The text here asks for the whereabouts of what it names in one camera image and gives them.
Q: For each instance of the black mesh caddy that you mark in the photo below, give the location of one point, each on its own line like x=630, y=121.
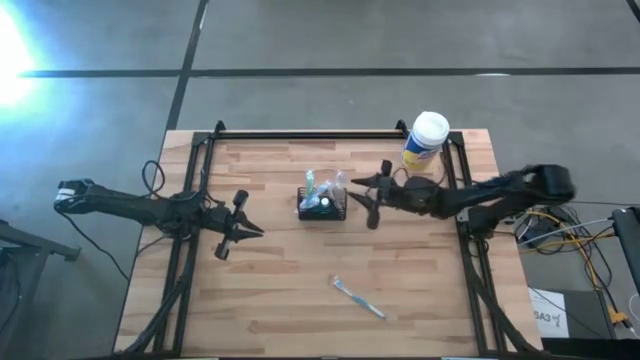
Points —
x=322, y=216

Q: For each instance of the blue yellow wipes canister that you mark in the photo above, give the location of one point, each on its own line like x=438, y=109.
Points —
x=425, y=135

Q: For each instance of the dark metal stand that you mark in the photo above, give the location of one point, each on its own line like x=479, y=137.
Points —
x=30, y=242

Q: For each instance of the white round cap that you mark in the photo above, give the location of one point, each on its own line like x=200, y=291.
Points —
x=325, y=202

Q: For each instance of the black power box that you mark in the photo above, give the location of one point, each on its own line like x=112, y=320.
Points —
x=542, y=227

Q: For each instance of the blue white toothbrush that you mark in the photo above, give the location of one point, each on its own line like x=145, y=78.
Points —
x=360, y=300

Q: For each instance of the yellow connector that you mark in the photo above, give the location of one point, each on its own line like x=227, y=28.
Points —
x=618, y=316

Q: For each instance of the black aluminium table frame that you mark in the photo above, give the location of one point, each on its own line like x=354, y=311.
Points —
x=310, y=135

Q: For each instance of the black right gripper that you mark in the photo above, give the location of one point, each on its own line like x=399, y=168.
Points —
x=387, y=192

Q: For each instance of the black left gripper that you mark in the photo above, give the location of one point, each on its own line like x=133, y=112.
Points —
x=222, y=222

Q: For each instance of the black cylindrical post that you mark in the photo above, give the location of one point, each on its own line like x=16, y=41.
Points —
x=627, y=240

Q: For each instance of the black flat case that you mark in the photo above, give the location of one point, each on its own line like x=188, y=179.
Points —
x=590, y=315

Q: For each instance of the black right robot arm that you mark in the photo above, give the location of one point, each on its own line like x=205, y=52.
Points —
x=500, y=195

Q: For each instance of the white paper sheet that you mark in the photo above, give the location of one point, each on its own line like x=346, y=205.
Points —
x=547, y=310

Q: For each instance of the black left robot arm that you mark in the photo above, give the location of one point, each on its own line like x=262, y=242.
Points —
x=125, y=207

